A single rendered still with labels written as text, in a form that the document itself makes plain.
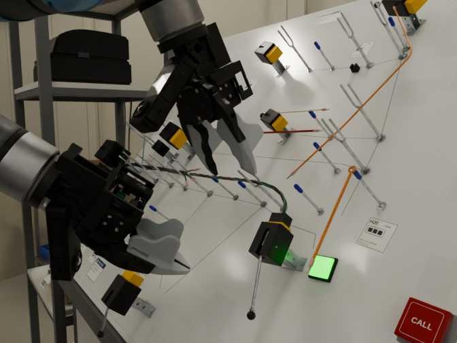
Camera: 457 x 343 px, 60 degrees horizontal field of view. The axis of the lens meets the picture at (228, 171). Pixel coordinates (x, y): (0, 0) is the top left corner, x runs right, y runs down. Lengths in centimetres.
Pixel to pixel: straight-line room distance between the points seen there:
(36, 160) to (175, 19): 23
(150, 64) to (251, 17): 131
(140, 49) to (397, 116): 399
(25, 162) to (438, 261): 52
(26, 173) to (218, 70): 27
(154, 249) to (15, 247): 339
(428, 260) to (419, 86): 35
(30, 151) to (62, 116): 528
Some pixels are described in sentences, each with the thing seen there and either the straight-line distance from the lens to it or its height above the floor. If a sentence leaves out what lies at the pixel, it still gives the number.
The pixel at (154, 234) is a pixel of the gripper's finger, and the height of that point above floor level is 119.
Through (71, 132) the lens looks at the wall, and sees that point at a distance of 563.
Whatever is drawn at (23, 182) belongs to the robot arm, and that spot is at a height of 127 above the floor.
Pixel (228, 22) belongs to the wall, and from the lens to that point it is 388.
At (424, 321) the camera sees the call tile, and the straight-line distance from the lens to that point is 54.
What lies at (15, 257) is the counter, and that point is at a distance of 390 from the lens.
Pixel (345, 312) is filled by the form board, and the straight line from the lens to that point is 62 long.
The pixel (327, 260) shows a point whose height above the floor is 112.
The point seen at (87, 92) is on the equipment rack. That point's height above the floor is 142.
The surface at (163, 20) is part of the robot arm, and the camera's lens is 53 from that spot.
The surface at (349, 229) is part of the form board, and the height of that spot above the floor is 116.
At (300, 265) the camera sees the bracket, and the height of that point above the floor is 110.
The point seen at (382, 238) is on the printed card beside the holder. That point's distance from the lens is 65.
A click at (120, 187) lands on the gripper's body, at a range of 49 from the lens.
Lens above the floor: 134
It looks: 8 degrees down
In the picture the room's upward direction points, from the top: straight up
